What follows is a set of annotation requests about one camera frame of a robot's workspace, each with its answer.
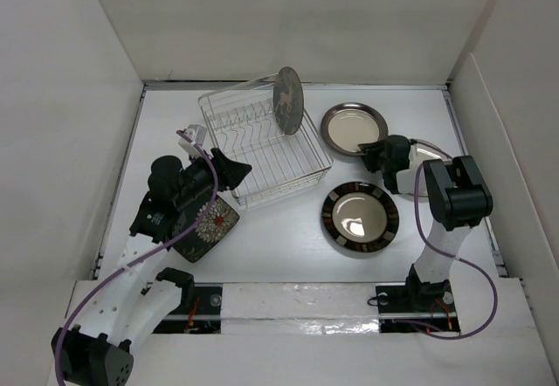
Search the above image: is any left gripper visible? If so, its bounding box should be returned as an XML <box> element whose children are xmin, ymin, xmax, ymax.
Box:
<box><xmin>174</xmin><ymin>147</ymin><xmax>250</xmax><ymax>209</ymax></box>

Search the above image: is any brown rimmed cream plate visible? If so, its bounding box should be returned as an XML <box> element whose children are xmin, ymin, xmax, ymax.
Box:
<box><xmin>320</xmin><ymin>102</ymin><xmax>389</xmax><ymax>156</ymax></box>

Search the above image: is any grey reindeer plate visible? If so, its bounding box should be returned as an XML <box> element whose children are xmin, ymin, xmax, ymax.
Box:
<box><xmin>273</xmin><ymin>66</ymin><xmax>305</xmax><ymax>135</ymax></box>

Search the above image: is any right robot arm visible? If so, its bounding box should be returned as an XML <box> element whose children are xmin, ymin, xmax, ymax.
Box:
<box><xmin>358</xmin><ymin>135</ymin><xmax>493</xmax><ymax>310</ymax></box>

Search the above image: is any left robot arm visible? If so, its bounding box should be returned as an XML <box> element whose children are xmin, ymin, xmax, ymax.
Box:
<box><xmin>52</xmin><ymin>148</ymin><xmax>252</xmax><ymax>385</ymax></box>

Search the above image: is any cream plate with tree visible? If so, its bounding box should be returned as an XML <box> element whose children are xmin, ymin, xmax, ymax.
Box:
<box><xmin>404</xmin><ymin>139</ymin><xmax>452</xmax><ymax>196</ymax></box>

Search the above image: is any black square floral plate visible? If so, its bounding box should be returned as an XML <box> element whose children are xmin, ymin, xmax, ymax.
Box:
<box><xmin>166</xmin><ymin>195</ymin><xmax>240</xmax><ymax>263</ymax></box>

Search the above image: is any dark patterned rim plate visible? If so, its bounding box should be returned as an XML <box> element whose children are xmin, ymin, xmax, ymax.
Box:
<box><xmin>321</xmin><ymin>182</ymin><xmax>400</xmax><ymax>254</ymax></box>

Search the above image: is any wire dish rack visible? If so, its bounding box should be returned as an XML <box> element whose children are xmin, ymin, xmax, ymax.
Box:
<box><xmin>198</xmin><ymin>72</ymin><xmax>333</xmax><ymax>210</ymax></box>

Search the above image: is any silver taped front rail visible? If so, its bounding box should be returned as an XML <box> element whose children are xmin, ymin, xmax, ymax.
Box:
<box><xmin>164</xmin><ymin>283</ymin><xmax>460</xmax><ymax>335</ymax></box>

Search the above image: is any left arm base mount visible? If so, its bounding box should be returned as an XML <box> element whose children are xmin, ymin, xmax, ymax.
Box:
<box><xmin>153</xmin><ymin>268</ymin><xmax>223</xmax><ymax>334</ymax></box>

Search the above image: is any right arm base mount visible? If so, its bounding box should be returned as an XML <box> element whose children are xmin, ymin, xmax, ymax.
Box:
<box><xmin>368</xmin><ymin>273</ymin><xmax>460</xmax><ymax>334</ymax></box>

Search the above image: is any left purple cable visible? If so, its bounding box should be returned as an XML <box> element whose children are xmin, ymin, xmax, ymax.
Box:
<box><xmin>56</xmin><ymin>130</ymin><xmax>219</xmax><ymax>386</ymax></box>

